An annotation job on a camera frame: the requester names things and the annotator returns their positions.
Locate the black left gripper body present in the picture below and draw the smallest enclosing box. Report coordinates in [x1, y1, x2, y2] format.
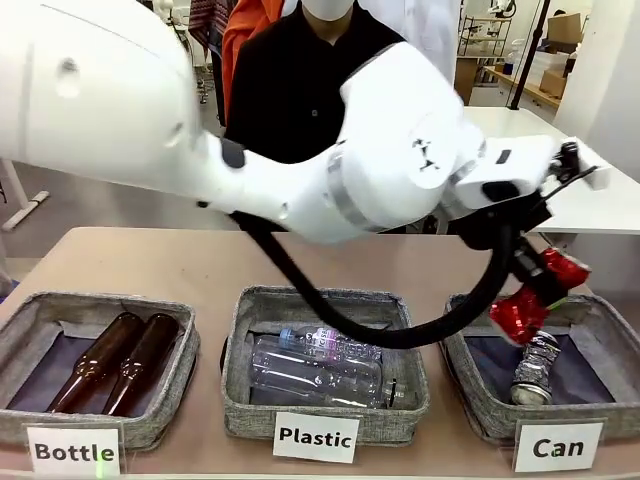
[508, 234, 547, 287]

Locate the white desk leg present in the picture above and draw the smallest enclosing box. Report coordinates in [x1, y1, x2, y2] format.
[0, 158, 50, 232]

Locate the white Bottle label sign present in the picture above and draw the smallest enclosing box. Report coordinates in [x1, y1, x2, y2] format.
[25, 422, 125, 477]

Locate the white Can label sign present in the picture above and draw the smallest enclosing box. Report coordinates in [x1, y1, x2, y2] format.
[513, 422, 605, 474]

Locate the patterned hanging cloth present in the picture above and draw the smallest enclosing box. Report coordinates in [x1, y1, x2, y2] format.
[188, 0, 232, 54]

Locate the small cardboard box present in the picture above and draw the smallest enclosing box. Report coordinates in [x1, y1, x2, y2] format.
[538, 68, 570, 95]

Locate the black corrugated cable hose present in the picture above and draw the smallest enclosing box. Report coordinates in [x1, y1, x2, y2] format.
[229, 209, 526, 351]

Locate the white background table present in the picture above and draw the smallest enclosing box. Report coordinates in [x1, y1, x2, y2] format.
[433, 103, 640, 237]

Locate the clear plastic bottle blue cap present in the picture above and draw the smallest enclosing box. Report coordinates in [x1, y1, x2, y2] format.
[252, 325, 385, 369]

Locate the crushed silver can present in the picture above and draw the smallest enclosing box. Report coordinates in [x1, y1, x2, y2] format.
[508, 333, 562, 407]

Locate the black stand pole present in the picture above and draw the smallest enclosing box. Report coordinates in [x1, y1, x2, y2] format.
[507, 0, 549, 112]

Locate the orange garment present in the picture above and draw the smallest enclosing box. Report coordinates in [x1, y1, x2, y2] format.
[221, 0, 282, 129]

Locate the metal wire shelf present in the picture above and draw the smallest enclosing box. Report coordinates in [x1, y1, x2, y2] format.
[458, 10, 512, 57]

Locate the white coat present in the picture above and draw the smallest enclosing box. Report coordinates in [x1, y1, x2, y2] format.
[393, 0, 460, 99]

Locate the wooden workbench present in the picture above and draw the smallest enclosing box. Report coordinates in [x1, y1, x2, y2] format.
[480, 63, 562, 107]

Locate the large clear plastic bottle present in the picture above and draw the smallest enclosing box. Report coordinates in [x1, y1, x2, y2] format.
[248, 348, 407, 410]

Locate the white Plastic label sign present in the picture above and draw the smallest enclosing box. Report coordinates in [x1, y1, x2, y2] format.
[272, 411, 361, 465]

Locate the crushed red can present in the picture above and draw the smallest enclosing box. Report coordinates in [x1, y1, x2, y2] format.
[488, 247, 594, 347]

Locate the person in black shirt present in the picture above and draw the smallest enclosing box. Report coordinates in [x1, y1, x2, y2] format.
[223, 3, 407, 166]

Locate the grey fabric basket plastic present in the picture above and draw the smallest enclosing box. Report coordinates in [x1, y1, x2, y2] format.
[219, 284, 431, 445]

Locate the grey fabric basket can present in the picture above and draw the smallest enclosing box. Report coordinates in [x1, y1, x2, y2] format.
[442, 292, 640, 447]

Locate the brown glass bottle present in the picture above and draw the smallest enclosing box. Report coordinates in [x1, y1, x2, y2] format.
[47, 312, 145, 415]
[101, 312, 182, 417]

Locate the grey fabric basket bottle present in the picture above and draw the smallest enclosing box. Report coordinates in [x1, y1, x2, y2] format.
[0, 291, 202, 451]

